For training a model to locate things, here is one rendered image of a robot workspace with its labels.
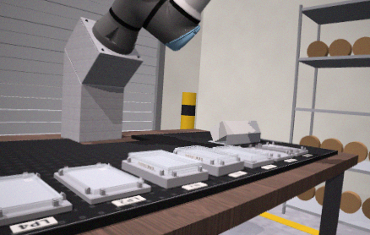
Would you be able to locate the black perforated work table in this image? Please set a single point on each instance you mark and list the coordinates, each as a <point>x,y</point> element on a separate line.
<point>46,156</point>

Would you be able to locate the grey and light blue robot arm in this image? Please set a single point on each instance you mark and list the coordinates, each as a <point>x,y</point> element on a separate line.
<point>173,22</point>

